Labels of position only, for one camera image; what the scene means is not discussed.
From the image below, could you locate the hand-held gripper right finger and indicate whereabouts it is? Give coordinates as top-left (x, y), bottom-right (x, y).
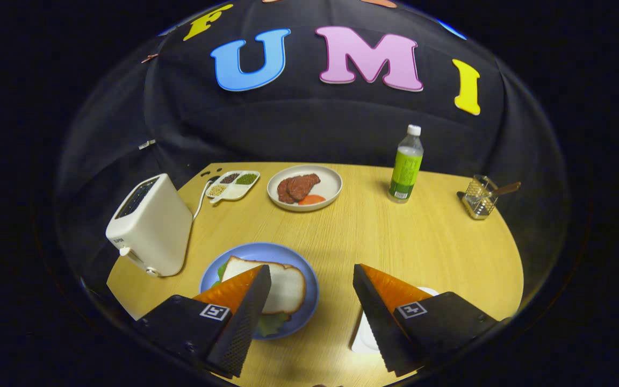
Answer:
top-left (352, 263), bottom-right (499, 378)

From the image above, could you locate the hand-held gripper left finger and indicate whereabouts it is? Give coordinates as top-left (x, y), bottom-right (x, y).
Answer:
top-left (131, 264), bottom-right (272, 378)

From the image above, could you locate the green lettuce leaf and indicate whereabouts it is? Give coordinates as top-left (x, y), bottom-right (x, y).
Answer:
top-left (213, 261), bottom-right (291, 338)

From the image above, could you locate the toasted bread slice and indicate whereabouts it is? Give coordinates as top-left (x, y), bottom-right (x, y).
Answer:
top-left (221, 256), bottom-right (307, 316)

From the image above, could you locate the small white square plate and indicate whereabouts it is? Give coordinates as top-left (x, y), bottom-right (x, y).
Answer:
top-left (350, 286), bottom-right (440, 354)

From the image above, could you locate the blue round plate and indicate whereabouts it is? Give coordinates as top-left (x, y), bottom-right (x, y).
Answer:
top-left (199, 242), bottom-right (320, 340)

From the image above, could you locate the white toaster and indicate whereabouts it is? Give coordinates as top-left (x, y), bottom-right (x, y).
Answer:
top-left (105, 173), bottom-right (194, 278)

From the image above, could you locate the white divided condiment dish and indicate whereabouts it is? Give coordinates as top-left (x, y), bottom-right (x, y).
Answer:
top-left (206, 170), bottom-right (261, 204)

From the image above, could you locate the brown meat piece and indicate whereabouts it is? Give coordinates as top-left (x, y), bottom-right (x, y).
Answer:
top-left (277, 177), bottom-right (297, 204)
top-left (287, 173), bottom-right (321, 202)

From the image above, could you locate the round white plate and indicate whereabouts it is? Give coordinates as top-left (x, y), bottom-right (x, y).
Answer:
top-left (267, 164), bottom-right (343, 212)

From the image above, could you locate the green label plastic bottle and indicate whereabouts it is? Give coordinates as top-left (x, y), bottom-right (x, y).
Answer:
top-left (387, 124), bottom-right (424, 204)

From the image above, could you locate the black backdrop cloth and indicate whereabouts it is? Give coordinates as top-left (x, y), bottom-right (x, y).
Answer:
top-left (54, 0), bottom-right (568, 280)

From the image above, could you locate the white toaster cable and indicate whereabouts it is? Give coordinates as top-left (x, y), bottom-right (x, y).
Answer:
top-left (192, 175), bottom-right (219, 221)

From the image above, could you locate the metal wire basket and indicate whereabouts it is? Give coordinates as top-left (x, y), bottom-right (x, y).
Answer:
top-left (457, 175), bottom-right (499, 220)

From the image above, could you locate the wooden handled utensil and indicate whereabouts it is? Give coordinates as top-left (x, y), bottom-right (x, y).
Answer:
top-left (490, 182), bottom-right (522, 197)

